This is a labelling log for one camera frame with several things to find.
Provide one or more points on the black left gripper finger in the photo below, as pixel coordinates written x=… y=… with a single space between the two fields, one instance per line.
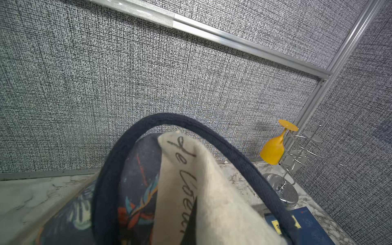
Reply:
x=188 y=222

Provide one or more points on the cream canvas tote bag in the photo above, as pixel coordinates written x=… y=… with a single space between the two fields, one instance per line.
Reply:
x=136 y=198

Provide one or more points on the dark blue book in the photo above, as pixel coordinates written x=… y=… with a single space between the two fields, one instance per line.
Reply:
x=309 y=230

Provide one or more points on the yellow wine glass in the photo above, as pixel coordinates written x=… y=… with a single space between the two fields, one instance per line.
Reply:
x=274 y=149

